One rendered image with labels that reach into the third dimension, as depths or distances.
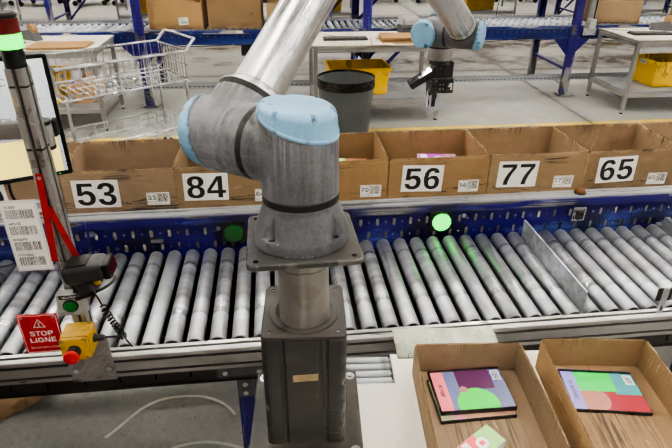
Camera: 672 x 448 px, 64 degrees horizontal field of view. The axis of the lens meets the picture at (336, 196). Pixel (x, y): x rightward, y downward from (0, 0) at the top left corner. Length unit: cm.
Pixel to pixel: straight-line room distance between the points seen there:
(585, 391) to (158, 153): 171
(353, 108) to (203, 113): 357
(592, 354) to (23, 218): 149
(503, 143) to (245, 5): 417
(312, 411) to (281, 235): 45
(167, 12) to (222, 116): 521
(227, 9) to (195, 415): 455
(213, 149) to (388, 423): 78
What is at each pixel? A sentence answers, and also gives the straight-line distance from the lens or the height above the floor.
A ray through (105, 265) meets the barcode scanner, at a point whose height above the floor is 109.
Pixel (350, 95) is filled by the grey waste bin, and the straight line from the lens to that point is 456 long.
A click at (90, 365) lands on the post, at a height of 72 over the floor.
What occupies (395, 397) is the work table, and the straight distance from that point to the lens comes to 147.
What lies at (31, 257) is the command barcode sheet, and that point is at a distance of 153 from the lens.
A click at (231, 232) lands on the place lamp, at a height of 82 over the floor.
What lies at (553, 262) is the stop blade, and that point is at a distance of 202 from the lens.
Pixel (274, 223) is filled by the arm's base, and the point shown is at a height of 133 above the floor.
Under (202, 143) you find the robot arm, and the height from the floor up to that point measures 144.
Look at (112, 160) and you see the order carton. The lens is 235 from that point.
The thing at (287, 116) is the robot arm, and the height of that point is 153.
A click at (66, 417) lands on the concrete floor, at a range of 264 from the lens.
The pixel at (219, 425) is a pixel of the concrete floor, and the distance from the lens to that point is 242.
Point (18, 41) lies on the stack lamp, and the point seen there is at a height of 160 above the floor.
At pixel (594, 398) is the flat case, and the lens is 157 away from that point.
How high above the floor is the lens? 183
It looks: 27 degrees down
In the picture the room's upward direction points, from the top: straight up
